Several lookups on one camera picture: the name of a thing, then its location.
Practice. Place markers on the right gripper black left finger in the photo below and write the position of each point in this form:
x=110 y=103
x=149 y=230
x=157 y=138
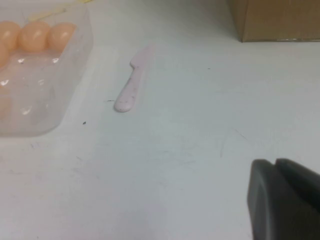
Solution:
x=270 y=205

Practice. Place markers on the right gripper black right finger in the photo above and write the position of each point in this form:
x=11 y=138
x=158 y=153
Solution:
x=300 y=175

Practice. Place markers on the brown cardboard box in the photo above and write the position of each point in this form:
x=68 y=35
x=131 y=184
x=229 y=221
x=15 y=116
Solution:
x=275 y=20

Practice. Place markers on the clear plastic egg box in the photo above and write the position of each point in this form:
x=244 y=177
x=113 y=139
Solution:
x=37 y=95

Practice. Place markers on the orange plastic egg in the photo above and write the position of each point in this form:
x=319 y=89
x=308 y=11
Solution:
x=33 y=36
x=3 y=55
x=7 y=32
x=62 y=35

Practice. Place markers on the pink plastic knife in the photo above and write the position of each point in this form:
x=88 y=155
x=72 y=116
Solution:
x=130 y=87

